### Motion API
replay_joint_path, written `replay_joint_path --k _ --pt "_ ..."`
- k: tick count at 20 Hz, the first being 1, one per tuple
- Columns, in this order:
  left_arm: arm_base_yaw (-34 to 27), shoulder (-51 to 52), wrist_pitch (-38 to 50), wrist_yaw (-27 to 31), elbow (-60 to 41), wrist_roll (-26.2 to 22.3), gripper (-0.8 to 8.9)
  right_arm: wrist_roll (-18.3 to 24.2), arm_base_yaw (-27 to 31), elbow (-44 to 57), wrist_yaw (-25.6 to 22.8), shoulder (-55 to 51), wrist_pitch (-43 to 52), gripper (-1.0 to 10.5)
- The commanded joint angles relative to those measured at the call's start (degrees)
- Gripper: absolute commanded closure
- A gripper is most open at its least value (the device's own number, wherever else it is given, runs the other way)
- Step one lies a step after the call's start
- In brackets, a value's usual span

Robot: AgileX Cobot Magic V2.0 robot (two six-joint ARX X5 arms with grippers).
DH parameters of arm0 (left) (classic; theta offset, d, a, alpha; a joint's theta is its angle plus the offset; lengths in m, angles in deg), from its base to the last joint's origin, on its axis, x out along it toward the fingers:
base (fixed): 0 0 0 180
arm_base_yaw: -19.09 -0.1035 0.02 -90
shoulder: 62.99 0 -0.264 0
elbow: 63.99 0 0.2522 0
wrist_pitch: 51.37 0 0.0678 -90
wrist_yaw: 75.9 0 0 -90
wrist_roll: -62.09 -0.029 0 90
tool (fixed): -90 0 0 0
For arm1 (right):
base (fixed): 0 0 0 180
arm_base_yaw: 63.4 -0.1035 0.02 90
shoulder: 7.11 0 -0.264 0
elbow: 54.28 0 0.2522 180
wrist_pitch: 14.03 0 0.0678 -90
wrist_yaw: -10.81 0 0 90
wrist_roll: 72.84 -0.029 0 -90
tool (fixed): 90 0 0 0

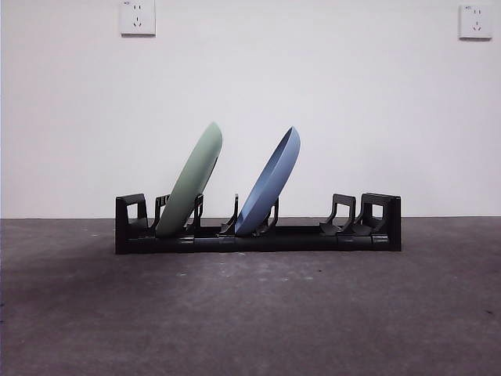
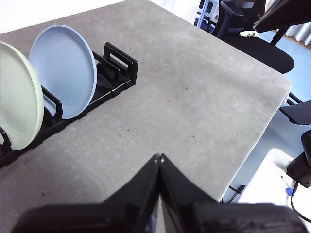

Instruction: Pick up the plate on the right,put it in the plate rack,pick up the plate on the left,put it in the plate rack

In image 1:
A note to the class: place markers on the light blue round plate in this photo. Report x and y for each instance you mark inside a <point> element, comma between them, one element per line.
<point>270,184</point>

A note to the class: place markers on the pale green round plate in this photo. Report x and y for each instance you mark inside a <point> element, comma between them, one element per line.
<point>195,176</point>

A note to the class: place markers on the black plastic plate rack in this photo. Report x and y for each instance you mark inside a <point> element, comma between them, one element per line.
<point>274,244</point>

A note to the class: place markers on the white wall power socket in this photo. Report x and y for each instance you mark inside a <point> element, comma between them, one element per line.
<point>138,17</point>
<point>475,22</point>

